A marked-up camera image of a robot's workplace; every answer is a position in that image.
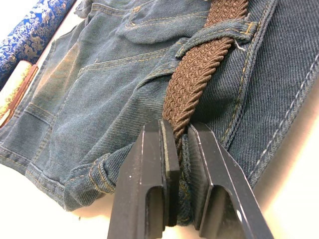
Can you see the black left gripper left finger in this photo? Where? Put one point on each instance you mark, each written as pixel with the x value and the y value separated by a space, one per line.
pixel 139 189

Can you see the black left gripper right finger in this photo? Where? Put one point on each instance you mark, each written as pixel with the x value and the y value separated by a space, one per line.
pixel 219 194

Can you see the blue denim shorts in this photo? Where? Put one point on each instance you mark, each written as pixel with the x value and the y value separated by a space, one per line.
pixel 104 99

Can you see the brown braided belt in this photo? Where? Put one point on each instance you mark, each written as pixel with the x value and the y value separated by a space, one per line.
pixel 192 74

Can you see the blue gold patterned brocade box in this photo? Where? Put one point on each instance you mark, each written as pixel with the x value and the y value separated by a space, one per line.
pixel 23 47

